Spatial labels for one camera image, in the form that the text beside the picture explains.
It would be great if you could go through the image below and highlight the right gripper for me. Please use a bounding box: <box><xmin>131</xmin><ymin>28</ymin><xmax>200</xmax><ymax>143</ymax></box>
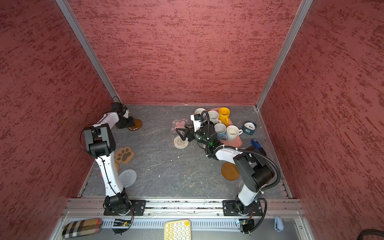
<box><xmin>177</xmin><ymin>123</ymin><xmax>211</xmax><ymax>146</ymax></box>

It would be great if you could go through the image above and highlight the beige woven round coaster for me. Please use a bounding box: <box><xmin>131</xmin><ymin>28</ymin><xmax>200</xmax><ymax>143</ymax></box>
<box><xmin>173</xmin><ymin>136</ymin><xmax>189</xmax><ymax>149</ymax></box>

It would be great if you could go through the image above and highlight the pink flower coaster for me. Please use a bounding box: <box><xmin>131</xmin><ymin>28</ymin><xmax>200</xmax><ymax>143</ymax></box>
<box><xmin>171</xmin><ymin>118</ymin><xmax>192</xmax><ymax>133</ymax></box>

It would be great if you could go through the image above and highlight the dark glossy brown coaster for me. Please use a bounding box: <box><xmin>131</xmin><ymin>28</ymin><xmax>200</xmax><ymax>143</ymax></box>
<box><xmin>128</xmin><ymin>119</ymin><xmax>143</xmax><ymax>132</ymax></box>

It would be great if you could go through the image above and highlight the paw print cork coaster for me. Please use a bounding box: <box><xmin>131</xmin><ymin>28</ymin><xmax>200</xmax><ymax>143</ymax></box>
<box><xmin>115</xmin><ymin>147</ymin><xmax>135</xmax><ymax>164</ymax></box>

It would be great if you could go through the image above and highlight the brown wooden round coaster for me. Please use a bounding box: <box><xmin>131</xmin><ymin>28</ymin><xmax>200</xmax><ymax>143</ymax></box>
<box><xmin>221</xmin><ymin>163</ymin><xmax>240</xmax><ymax>181</ymax></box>

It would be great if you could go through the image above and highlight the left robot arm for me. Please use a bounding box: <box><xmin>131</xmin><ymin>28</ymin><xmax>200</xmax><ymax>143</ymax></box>
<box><xmin>80</xmin><ymin>102</ymin><xmax>134</xmax><ymax>216</ymax></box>

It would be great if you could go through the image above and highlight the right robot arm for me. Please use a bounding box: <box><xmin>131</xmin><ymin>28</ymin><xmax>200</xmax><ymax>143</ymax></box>
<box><xmin>175</xmin><ymin>111</ymin><xmax>282</xmax><ymax>216</ymax></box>

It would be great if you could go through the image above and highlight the grey round coaster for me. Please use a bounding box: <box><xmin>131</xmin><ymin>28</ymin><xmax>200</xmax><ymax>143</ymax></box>
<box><xmin>119</xmin><ymin>169</ymin><xmax>137</xmax><ymax>188</ymax></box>

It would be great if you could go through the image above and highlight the purple mug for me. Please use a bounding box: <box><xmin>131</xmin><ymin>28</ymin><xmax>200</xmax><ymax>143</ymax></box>
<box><xmin>194</xmin><ymin>108</ymin><xmax>206</xmax><ymax>115</ymax></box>

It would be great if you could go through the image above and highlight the white mug back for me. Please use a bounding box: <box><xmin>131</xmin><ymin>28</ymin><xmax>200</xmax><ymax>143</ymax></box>
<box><xmin>208</xmin><ymin>110</ymin><xmax>222</xmax><ymax>125</ymax></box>

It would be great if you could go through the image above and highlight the white mug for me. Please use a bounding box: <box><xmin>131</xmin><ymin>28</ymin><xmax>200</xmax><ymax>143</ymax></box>
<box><xmin>226</xmin><ymin>125</ymin><xmax>243</xmax><ymax>141</ymax></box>
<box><xmin>208</xmin><ymin>110</ymin><xmax>222</xmax><ymax>125</ymax></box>

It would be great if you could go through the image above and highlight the blue mug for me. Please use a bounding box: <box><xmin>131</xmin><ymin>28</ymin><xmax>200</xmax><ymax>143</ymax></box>
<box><xmin>215</xmin><ymin>123</ymin><xmax>228</xmax><ymax>141</ymax></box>

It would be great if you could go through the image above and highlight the yellow mug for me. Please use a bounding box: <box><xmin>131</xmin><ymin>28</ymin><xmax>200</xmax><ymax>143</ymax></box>
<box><xmin>219</xmin><ymin>108</ymin><xmax>231</xmax><ymax>126</ymax></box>

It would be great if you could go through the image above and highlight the white mug right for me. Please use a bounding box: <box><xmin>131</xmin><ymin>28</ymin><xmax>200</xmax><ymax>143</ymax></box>
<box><xmin>226</xmin><ymin>125</ymin><xmax>243</xmax><ymax>141</ymax></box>

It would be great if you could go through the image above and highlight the pink tray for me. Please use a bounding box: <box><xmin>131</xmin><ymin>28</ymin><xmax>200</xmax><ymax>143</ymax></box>
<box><xmin>208</xmin><ymin>108</ymin><xmax>243</xmax><ymax>148</ymax></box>

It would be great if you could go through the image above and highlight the blue stapler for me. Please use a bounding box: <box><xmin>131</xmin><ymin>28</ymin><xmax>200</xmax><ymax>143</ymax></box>
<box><xmin>251</xmin><ymin>139</ymin><xmax>267</xmax><ymax>156</ymax></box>

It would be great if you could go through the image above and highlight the yellow keypad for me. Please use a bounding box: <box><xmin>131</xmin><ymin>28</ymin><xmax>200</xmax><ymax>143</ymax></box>
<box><xmin>164</xmin><ymin>219</ymin><xmax>192</xmax><ymax>240</ymax></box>

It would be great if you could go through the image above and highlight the plaid glasses case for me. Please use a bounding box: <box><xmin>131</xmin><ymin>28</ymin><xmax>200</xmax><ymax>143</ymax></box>
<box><xmin>62</xmin><ymin>219</ymin><xmax>102</xmax><ymax>239</ymax></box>

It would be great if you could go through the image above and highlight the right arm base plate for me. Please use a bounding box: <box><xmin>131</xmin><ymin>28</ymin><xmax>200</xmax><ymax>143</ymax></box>
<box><xmin>222</xmin><ymin>200</ymin><xmax>263</xmax><ymax>217</ymax></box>

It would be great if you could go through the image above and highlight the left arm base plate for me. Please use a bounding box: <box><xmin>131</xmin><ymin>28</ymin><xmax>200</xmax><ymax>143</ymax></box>
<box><xmin>103</xmin><ymin>200</ymin><xmax>147</xmax><ymax>217</ymax></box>

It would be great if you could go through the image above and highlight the black cable corner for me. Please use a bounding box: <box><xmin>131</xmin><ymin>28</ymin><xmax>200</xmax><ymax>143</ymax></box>
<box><xmin>357</xmin><ymin>229</ymin><xmax>384</xmax><ymax>240</ymax></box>

